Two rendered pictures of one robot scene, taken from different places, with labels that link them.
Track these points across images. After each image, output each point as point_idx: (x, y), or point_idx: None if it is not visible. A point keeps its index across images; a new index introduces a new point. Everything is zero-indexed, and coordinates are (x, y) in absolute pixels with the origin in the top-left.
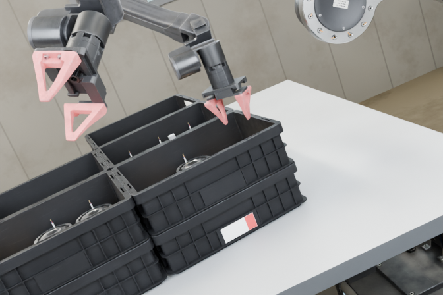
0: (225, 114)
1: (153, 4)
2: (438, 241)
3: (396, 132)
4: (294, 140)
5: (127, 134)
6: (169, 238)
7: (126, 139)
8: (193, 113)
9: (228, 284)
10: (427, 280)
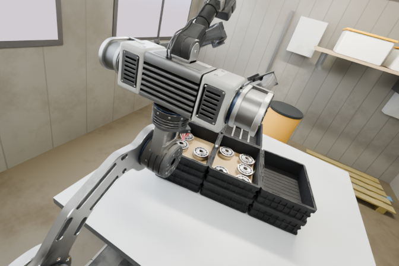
0: (183, 138)
1: None
2: None
3: (136, 241)
4: (212, 236)
5: (262, 158)
6: None
7: (259, 157)
8: (256, 184)
9: None
10: (126, 263)
